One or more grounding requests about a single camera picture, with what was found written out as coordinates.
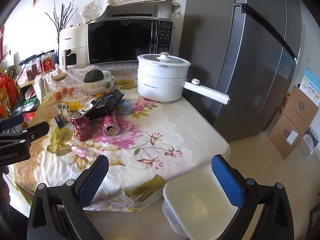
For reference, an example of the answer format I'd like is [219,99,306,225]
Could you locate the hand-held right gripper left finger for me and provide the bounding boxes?
[27,154,110,240]

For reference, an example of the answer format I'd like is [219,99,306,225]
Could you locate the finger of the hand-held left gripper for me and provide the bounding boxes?
[0,114,25,132]
[0,121,50,144]

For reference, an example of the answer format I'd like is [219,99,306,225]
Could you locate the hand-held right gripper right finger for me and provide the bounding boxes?
[211,154,294,240]

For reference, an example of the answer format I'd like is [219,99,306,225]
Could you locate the white plastic bin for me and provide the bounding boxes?
[163,164,244,240]

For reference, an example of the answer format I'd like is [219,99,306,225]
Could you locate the red drink can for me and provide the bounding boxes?
[103,114,121,137]
[70,109,90,141]

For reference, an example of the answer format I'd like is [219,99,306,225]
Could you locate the black plastic compartment tray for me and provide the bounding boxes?
[87,89,125,120]

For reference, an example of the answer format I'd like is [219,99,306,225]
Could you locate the light blue tissue pack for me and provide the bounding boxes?
[115,99,132,115]

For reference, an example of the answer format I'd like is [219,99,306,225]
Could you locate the person's left forearm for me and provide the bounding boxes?
[0,167,11,205]

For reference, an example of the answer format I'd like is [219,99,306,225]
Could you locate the red packets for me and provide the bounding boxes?
[0,72,20,117]

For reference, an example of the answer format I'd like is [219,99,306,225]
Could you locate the crumpled white tissue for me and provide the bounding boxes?
[59,103,73,117]

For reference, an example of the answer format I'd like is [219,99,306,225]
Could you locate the glass jar with wooden lid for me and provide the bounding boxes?
[51,70,77,94]

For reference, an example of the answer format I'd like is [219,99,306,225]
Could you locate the red label jar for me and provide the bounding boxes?
[40,54,54,73]

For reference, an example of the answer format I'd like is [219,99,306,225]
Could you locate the person's dark clothing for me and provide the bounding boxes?
[0,201,30,240]

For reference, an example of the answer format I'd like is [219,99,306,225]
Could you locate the stack of white bowls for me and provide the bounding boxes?
[83,70,116,95]

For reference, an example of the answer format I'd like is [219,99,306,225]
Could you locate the dark green squash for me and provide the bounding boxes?
[84,69,104,83]

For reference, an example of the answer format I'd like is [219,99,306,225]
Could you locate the floral tablecloth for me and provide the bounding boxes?
[12,64,230,212]

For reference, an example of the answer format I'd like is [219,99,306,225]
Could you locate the blue white bag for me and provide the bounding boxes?
[302,127,319,153]

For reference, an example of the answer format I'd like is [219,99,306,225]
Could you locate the cream air fryer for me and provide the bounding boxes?
[58,25,90,70]

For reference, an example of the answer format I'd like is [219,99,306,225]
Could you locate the grey refrigerator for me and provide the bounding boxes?
[184,0,304,143]

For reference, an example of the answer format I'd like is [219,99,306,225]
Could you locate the bare decorative branches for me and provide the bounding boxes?
[46,0,79,29]

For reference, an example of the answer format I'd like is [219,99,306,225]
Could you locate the white electric cooking pot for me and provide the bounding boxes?
[137,52,230,105]

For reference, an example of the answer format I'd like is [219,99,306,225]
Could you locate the black microwave oven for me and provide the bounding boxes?
[87,19,174,67]

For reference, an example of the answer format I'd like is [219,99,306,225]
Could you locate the white countertop oven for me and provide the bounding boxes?
[104,2,173,20]

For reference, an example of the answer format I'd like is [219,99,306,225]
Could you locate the blue wall poster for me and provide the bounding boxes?
[299,67,320,98]

